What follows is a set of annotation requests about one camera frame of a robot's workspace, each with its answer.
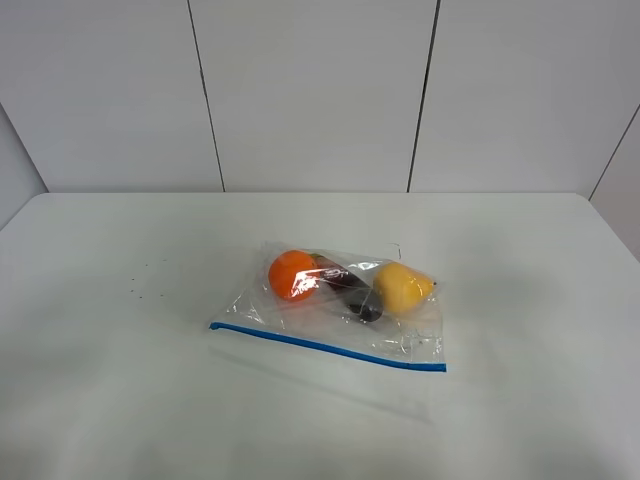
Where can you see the dark purple eggplant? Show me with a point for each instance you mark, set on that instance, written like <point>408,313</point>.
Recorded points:
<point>357,296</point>

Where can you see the orange fruit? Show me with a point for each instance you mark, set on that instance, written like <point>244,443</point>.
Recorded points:
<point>293,276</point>

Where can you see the yellow pear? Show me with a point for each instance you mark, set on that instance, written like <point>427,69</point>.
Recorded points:
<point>402,289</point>

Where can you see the clear zip bag blue zipper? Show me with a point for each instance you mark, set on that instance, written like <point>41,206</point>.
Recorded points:
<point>321,322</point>

